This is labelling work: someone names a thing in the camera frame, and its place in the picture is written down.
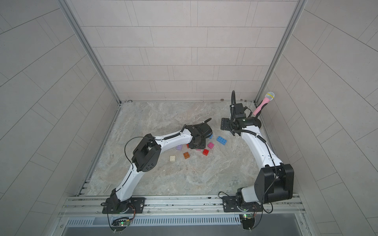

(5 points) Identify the pink toy microphone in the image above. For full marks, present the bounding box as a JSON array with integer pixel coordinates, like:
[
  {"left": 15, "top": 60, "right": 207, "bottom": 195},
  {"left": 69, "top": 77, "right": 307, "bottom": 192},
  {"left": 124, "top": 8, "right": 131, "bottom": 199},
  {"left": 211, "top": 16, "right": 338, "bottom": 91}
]
[{"left": 253, "top": 92, "right": 275, "bottom": 118}]

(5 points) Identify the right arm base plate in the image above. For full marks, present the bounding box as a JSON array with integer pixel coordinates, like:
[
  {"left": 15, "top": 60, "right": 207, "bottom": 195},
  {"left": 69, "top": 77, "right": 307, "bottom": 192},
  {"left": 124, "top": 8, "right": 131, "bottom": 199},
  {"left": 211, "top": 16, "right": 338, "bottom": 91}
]
[{"left": 221, "top": 196, "right": 262, "bottom": 213}]

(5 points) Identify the long blue lego brick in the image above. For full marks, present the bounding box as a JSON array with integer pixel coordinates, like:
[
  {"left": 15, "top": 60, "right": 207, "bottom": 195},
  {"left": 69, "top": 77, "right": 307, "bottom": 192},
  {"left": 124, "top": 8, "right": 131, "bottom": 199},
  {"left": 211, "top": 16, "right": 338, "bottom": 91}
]
[{"left": 216, "top": 136, "right": 227, "bottom": 146}]

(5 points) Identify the green circuit board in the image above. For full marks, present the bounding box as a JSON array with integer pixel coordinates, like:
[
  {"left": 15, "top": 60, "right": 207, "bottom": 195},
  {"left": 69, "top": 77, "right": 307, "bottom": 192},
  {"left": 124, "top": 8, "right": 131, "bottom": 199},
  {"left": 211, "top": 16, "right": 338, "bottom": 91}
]
[
  {"left": 111, "top": 217, "right": 131, "bottom": 227},
  {"left": 240, "top": 214, "right": 255, "bottom": 224}
]

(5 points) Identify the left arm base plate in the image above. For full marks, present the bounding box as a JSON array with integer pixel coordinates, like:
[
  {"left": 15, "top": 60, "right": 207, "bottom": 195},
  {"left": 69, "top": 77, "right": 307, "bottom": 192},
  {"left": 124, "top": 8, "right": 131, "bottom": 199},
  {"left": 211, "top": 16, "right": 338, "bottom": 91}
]
[{"left": 101, "top": 196, "right": 146, "bottom": 214}]

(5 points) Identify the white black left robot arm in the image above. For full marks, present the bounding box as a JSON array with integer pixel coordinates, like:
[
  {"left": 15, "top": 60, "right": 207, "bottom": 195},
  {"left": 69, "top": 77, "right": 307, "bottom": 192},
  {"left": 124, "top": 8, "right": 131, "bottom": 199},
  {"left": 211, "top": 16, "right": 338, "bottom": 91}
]
[{"left": 108, "top": 118, "right": 213, "bottom": 207}]

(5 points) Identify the right green circuit board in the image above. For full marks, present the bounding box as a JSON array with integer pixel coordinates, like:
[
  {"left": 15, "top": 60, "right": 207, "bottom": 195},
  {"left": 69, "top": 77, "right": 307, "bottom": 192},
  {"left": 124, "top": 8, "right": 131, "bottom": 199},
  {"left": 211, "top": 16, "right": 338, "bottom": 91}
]
[{"left": 240, "top": 214, "right": 255, "bottom": 224}]

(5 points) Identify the aluminium rail frame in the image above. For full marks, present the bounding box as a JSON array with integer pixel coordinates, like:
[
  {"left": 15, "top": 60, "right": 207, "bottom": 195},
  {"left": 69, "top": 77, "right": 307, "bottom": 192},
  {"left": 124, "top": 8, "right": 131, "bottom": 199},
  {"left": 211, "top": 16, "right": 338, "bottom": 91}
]
[{"left": 58, "top": 194, "right": 306, "bottom": 217}]

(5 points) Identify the small red lego brick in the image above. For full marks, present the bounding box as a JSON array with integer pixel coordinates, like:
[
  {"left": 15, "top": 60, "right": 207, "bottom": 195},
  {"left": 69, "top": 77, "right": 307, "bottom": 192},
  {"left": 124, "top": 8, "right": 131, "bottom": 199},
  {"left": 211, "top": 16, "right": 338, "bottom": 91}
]
[{"left": 202, "top": 149, "right": 209, "bottom": 156}]

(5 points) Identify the orange lego brick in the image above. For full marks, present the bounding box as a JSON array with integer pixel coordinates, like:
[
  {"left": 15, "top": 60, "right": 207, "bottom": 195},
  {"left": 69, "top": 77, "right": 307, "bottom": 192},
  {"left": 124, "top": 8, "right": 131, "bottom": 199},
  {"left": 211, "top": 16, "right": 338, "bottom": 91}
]
[{"left": 183, "top": 152, "right": 190, "bottom": 159}]

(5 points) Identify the left green circuit board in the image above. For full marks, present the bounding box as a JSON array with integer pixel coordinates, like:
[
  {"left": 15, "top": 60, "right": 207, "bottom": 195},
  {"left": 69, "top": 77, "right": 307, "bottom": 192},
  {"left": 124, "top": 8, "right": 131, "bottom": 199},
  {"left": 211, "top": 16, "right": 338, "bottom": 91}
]
[{"left": 111, "top": 217, "right": 131, "bottom": 227}]

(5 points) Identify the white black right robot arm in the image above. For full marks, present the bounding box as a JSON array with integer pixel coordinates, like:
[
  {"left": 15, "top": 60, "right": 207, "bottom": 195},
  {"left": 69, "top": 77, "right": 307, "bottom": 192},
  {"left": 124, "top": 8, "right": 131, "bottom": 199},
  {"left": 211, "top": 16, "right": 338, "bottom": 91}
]
[{"left": 220, "top": 91, "right": 294, "bottom": 211}]

